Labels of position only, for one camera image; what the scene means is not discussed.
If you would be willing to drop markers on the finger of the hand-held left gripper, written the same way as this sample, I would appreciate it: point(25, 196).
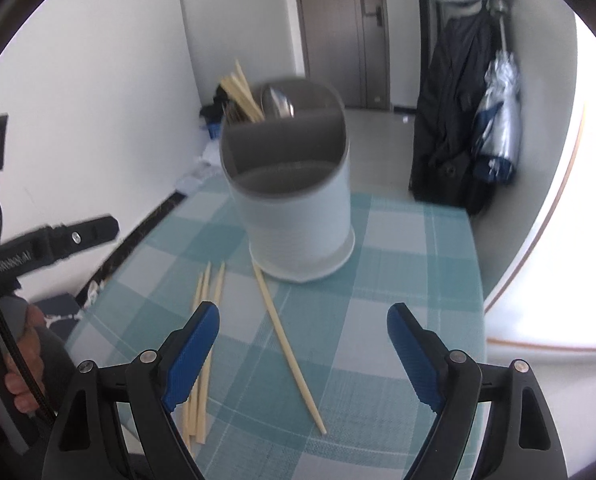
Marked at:
point(83, 235)

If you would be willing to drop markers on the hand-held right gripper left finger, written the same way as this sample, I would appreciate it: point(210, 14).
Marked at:
point(193, 360)

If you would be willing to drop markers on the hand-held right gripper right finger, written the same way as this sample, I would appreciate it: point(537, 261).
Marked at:
point(412, 355)

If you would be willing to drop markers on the pale wooden chopstick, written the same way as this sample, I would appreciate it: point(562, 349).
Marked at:
point(251, 92)
point(289, 350)
point(244, 96)
point(238, 101)

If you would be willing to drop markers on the white utensil holder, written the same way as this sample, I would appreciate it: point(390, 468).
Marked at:
point(298, 230)

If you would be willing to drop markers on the metal spoon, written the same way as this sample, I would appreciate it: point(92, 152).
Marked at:
point(278, 102)

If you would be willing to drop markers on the person's left hand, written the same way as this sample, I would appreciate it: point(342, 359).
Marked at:
point(34, 350)

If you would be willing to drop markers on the teal checked tablecloth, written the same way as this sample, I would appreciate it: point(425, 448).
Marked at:
point(377, 270)

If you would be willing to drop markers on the white plastic bag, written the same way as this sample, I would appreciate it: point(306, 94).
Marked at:
point(198, 175)

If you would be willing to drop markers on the blue cardboard box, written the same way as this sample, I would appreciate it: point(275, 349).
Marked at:
point(212, 130)

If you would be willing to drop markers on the black bag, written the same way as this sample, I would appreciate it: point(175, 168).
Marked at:
point(213, 107)

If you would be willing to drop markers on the white panel with gold trim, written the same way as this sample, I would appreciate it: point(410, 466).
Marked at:
point(577, 260)

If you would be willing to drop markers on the black backpack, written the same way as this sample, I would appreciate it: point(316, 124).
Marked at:
point(447, 135)

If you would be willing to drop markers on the silver folded umbrella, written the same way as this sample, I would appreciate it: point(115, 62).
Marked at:
point(500, 110)

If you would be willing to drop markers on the black coat rack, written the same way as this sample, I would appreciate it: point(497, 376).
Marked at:
point(424, 35)

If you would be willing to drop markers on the grey-brown door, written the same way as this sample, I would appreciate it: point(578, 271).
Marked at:
point(338, 35)

